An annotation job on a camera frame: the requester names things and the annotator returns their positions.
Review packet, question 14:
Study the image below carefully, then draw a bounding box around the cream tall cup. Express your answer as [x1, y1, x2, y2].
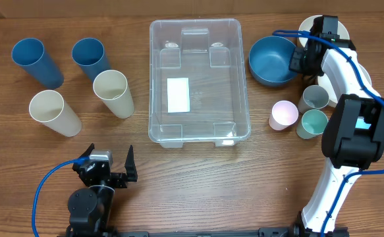
[28, 90, 82, 137]
[93, 70, 135, 119]

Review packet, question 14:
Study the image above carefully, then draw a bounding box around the blue cable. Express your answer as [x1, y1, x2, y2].
[271, 29, 384, 237]
[31, 156, 91, 237]

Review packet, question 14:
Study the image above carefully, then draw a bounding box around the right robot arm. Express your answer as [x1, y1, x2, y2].
[289, 37, 384, 236]

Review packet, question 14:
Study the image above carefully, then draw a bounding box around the pink small cup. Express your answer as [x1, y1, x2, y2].
[268, 100, 299, 130]

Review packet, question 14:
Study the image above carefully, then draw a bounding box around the left blue cable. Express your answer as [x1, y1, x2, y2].
[31, 156, 91, 237]

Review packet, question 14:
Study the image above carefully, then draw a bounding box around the right blue cable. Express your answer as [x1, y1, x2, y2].
[271, 29, 384, 237]

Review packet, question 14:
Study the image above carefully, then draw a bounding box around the blue tall cup far left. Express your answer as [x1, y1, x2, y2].
[11, 38, 64, 90]

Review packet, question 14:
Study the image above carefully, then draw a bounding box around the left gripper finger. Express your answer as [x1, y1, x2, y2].
[79, 143, 95, 159]
[124, 145, 138, 182]

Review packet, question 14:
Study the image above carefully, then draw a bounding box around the white label in bin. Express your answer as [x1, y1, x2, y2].
[167, 78, 190, 113]

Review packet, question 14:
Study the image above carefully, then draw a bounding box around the grey small cup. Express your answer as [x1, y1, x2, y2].
[298, 85, 329, 114]

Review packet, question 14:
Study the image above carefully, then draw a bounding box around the green small cup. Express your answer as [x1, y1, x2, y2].
[296, 109, 329, 140]

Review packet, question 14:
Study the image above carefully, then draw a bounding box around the blue tall cup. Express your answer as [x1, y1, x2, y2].
[11, 38, 64, 90]
[72, 38, 111, 82]

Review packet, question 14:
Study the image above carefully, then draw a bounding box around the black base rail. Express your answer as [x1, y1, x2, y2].
[57, 225, 350, 237]

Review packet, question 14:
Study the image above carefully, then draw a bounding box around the clear plastic storage bin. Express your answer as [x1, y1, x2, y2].
[148, 18, 251, 148]

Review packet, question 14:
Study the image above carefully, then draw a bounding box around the cream bowl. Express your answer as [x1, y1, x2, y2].
[317, 65, 372, 107]
[297, 15, 350, 47]

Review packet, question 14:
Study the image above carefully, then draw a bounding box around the blue bowl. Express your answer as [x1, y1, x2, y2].
[248, 36, 298, 87]

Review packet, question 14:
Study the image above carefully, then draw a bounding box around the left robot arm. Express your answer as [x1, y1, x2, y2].
[66, 144, 138, 236]

